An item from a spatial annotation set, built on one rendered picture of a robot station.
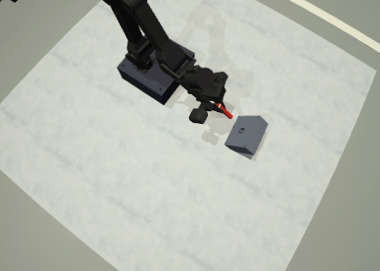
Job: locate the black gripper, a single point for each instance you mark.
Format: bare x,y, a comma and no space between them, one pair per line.
200,114

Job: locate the grey sloped panel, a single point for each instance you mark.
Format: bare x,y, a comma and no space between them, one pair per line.
246,135

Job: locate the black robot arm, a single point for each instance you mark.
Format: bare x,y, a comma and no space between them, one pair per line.
135,14

